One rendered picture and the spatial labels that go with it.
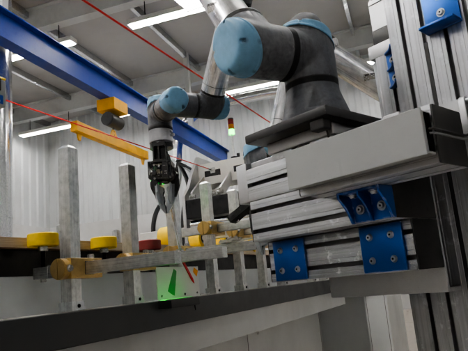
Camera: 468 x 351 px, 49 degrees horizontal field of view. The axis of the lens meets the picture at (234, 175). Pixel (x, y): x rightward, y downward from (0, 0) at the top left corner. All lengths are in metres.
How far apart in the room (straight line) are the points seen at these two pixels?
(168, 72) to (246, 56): 9.65
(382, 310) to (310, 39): 2.93
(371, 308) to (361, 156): 3.09
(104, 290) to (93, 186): 10.69
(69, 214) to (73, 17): 6.80
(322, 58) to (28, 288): 0.98
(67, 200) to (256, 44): 0.62
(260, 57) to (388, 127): 0.36
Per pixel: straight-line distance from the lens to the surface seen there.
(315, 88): 1.10
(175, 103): 1.50
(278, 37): 1.08
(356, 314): 4.03
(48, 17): 8.43
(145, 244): 1.84
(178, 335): 1.75
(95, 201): 12.33
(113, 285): 1.81
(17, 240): 1.48
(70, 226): 1.35
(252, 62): 1.05
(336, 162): 0.85
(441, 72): 1.14
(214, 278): 1.96
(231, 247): 1.70
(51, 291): 1.60
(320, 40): 1.15
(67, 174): 1.37
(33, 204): 12.62
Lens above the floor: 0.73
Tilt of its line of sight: 12 degrees up
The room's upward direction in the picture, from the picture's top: 5 degrees counter-clockwise
